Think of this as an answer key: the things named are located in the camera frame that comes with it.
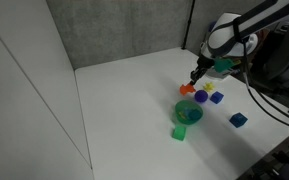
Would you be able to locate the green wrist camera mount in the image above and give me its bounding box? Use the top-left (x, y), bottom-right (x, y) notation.
top-left (213, 57), bottom-right (242, 74)

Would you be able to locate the green translucent bowl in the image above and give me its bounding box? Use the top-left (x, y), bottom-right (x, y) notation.
top-left (174, 99), bottom-right (204, 126)

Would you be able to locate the dark blue cube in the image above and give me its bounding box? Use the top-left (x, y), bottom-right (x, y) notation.
top-left (229, 112), bottom-right (249, 129)

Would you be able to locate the teal toy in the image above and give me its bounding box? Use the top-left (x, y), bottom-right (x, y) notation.
top-left (187, 109), bottom-right (203, 121)

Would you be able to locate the small yellow toy piece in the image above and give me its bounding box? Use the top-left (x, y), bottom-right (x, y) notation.
top-left (178, 111), bottom-right (189, 121)

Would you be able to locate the purple ball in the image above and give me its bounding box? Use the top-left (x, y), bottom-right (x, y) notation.
top-left (194, 89), bottom-right (209, 104)

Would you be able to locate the orange toy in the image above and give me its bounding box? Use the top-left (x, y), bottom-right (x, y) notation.
top-left (179, 83), bottom-right (197, 96)

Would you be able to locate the green cube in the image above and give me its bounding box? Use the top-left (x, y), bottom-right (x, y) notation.
top-left (171, 125), bottom-right (188, 142)

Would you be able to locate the black tripod pole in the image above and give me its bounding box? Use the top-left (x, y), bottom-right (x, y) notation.
top-left (181, 0), bottom-right (197, 51)

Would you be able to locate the yellow star toy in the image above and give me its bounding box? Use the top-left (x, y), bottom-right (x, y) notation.
top-left (202, 81), bottom-right (216, 94)

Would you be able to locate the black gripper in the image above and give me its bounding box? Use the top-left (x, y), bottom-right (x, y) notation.
top-left (189, 54), bottom-right (216, 87)

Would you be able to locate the black breadboard base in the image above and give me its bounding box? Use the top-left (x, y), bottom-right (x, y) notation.
top-left (242, 131), bottom-right (289, 180)

